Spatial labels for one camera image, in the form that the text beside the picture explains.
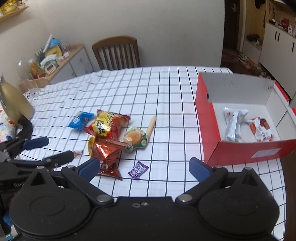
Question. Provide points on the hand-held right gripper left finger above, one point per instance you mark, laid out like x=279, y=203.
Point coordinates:
x=89, y=167

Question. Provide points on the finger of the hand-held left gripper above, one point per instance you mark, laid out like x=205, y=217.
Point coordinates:
x=61, y=158
x=34, y=143

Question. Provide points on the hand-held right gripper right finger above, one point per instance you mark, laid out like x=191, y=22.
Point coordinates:
x=198, y=169

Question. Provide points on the brown foil snack packet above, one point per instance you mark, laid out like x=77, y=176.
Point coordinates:
x=106, y=150

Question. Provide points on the blue snack packet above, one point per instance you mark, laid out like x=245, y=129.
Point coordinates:
x=79, y=120

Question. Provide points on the yellow red chips bag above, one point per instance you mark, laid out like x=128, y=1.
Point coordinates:
x=104, y=125

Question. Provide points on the purple candy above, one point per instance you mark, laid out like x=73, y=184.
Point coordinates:
x=138, y=169

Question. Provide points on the yellow chips packet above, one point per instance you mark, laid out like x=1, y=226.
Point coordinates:
x=134, y=138

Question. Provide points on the sausage stick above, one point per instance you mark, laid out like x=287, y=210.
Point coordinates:
x=151, y=126

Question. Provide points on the white cardboard box red edges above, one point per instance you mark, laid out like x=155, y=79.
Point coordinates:
x=231, y=92

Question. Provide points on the yellow snack packet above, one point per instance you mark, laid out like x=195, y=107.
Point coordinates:
x=91, y=146

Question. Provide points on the colourful printed bag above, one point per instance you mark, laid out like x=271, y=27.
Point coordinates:
x=5, y=129

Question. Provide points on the gold shiny bottle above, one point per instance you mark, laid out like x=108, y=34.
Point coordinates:
x=13, y=102

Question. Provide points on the small wooden rack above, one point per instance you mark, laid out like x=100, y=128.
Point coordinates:
x=34, y=82

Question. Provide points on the white orange snack packet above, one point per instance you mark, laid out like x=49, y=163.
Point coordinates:
x=260, y=129

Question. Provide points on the white checked tablecloth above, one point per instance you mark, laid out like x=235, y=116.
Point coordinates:
x=173, y=92

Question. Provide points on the pile of colourful household items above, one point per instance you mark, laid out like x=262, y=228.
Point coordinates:
x=52, y=54

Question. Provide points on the wooden sideboard with white doors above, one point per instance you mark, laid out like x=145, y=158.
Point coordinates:
x=78, y=62

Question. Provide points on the row of shoes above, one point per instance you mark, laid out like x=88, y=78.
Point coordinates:
x=248, y=62

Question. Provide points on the wooden chair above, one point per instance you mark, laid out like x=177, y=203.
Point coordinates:
x=115, y=41

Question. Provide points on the low white shoe shelf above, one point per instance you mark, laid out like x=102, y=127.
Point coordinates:
x=251, y=49

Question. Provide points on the dark wooden door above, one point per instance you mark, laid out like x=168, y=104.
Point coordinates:
x=231, y=23

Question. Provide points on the ornaments on cabinet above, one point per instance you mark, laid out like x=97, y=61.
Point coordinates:
x=285, y=23

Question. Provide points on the wooden wall shelf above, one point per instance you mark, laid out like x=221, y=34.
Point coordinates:
x=13, y=12

